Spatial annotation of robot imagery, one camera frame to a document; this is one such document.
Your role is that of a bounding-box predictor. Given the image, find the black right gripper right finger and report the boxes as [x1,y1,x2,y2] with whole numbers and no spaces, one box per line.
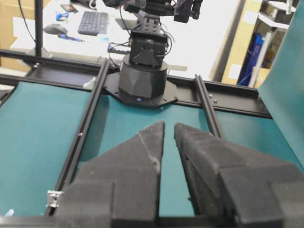
[174,123,304,228]

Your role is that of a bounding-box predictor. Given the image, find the silver metal bracket fitting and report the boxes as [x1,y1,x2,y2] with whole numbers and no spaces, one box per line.
[46,190,64,208]

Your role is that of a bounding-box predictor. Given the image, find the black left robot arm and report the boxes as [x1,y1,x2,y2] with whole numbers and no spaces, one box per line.
[104,0,203,67]

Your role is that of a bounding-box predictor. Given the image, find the cardboard box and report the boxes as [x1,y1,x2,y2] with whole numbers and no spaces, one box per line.
[221,0,262,85]

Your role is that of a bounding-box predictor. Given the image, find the grey computer mouse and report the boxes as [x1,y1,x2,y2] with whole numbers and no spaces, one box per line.
[44,23,68,35]

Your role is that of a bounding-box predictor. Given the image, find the blue box on shelf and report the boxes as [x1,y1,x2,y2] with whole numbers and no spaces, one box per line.
[237,33,264,86]

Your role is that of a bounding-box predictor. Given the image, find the black aluminium rail far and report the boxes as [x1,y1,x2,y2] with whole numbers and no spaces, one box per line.
[194,75,223,138]

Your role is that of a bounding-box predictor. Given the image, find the green backdrop sheet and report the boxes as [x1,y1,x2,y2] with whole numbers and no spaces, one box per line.
[258,0,304,165]

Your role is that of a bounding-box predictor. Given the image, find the black vertical stand pole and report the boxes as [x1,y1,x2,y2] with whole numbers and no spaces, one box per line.
[27,0,52,58]

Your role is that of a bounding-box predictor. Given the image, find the black aluminium rail near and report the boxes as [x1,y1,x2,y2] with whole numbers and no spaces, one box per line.
[45,60,111,216]

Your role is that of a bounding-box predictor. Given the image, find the black aluminium rail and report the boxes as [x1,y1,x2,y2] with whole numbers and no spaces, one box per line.
[45,60,111,216]
[194,75,223,138]

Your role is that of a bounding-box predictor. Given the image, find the black cross frame bar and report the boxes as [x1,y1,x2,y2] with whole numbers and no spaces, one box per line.
[0,48,273,119]

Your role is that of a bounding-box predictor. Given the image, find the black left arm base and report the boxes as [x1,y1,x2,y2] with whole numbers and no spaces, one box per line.
[104,55,178,109]

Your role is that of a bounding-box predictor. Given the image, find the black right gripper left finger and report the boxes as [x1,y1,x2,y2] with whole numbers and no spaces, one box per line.
[58,121,165,228]

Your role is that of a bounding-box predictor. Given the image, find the dark computer keyboard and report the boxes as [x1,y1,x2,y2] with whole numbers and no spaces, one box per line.
[78,11,108,36]

